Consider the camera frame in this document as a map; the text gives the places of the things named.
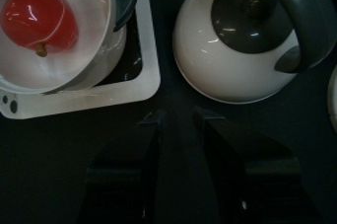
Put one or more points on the white round plate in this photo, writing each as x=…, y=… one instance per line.
x=334, y=98

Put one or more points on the red toy apple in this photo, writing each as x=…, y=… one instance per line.
x=39, y=20

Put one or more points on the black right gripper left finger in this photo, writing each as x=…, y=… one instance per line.
x=120, y=172

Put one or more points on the white toy pot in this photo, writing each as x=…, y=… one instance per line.
x=70, y=37

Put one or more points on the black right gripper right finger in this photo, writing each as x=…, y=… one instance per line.
x=255, y=175

